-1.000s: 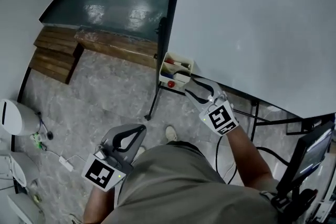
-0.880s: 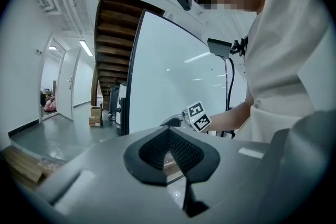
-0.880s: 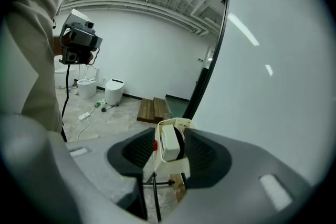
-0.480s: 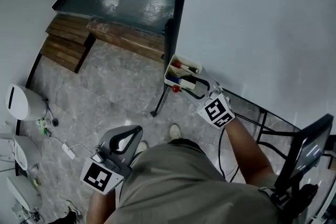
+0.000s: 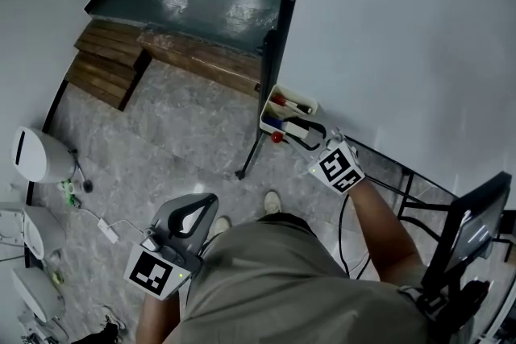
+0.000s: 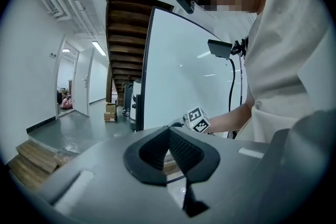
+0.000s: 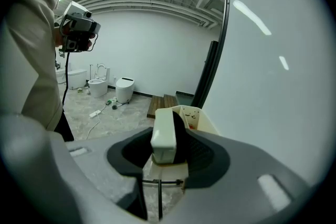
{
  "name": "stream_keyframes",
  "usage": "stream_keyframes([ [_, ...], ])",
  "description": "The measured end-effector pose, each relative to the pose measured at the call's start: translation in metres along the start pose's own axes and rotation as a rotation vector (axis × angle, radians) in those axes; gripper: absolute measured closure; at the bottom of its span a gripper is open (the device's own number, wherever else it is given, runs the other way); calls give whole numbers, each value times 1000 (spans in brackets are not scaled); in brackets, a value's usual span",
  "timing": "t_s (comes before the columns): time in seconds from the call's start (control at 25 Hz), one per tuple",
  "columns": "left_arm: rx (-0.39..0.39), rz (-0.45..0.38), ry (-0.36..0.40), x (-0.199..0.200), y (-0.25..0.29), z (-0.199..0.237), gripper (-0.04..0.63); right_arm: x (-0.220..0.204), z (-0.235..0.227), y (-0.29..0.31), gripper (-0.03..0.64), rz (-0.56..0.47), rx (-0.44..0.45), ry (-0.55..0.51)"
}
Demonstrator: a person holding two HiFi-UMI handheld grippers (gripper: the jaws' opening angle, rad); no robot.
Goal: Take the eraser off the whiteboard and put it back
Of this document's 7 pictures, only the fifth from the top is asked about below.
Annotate wooden platform edge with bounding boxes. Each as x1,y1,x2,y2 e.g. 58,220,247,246
136,30,264,98

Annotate black chest-mounted monitor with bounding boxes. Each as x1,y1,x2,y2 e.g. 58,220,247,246
421,171,513,296

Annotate person's left forearm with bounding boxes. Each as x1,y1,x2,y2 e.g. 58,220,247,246
136,289,190,344

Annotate dark wooden steps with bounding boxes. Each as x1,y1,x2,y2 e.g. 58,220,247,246
64,19,152,112

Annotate person's right white shoe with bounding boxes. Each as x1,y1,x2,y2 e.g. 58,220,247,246
264,190,282,214

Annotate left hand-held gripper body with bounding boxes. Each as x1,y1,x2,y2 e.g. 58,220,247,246
123,228,203,301

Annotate green small object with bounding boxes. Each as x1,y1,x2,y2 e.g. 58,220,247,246
60,180,80,207

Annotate person's right forearm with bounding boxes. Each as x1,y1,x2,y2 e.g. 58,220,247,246
346,176,425,284

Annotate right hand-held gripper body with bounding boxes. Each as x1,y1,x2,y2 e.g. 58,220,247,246
308,127,366,196

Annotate person's left white shoe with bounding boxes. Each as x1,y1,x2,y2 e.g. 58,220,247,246
212,215,232,237

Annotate red capped marker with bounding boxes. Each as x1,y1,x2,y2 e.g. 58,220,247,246
270,93,314,114

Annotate person's olive shirt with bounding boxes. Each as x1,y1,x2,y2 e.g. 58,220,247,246
164,215,429,344

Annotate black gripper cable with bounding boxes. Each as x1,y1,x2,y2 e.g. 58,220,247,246
337,193,372,280

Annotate white plastic block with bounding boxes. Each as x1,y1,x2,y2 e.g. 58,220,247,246
280,120,310,139

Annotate whiteboard on black stand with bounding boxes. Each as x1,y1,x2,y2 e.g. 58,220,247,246
235,0,516,222

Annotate white round appliance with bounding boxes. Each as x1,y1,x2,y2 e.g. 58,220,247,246
10,126,77,184

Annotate person's white shoe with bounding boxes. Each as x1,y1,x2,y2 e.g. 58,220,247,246
264,190,282,214
212,215,232,237

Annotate white plastic shell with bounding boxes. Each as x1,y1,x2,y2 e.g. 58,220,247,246
11,265,66,325

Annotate black monitor mount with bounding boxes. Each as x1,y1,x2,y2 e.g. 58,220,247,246
418,280,491,335

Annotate white marker holder tray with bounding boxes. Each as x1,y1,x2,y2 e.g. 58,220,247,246
259,83,318,134

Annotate person's black trousers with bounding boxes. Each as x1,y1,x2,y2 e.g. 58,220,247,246
257,212,312,231

